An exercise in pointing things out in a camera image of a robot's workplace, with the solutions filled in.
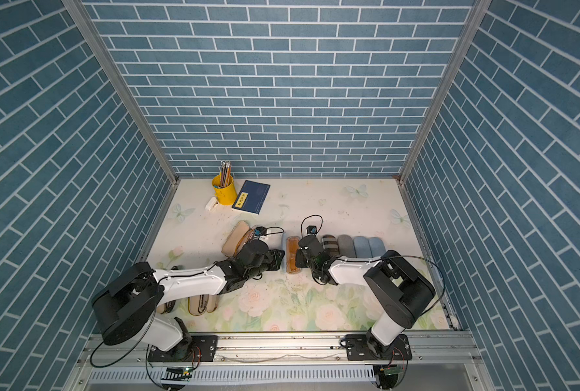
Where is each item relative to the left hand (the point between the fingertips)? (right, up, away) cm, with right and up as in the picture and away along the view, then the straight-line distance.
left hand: (290, 256), depth 86 cm
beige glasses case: (-30, -15, -5) cm, 34 cm away
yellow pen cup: (-30, +22, +21) cm, 42 cm away
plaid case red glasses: (+15, +3, +7) cm, 17 cm away
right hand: (+4, 0, +7) cm, 8 cm away
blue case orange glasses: (+1, +2, +10) cm, 10 cm away
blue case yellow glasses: (+28, +2, +8) cm, 29 cm away
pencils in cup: (-29, +32, +19) cm, 47 cm away
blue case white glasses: (+34, +2, +8) cm, 35 cm away
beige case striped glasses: (-21, +6, +13) cm, 25 cm away
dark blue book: (-19, +21, +26) cm, 39 cm away
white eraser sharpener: (-36, +18, +22) cm, 46 cm away
